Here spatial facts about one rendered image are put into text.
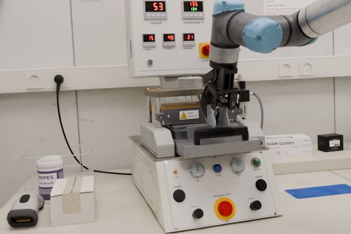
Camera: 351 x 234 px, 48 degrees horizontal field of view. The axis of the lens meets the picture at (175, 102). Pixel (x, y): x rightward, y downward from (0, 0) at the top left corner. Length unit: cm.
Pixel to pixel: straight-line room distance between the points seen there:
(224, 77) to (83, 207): 54
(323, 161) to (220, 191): 66
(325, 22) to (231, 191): 51
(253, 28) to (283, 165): 84
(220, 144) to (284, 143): 69
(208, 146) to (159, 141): 14
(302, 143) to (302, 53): 46
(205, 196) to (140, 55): 56
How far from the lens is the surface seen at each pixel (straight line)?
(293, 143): 172
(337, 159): 171
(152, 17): 141
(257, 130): 120
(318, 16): 92
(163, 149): 109
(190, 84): 126
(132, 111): 178
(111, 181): 160
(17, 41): 183
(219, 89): 101
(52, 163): 137
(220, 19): 96
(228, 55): 98
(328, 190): 143
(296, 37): 97
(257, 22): 88
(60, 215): 119
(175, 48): 142
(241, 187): 114
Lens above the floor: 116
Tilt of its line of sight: 4 degrees down
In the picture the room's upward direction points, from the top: 3 degrees counter-clockwise
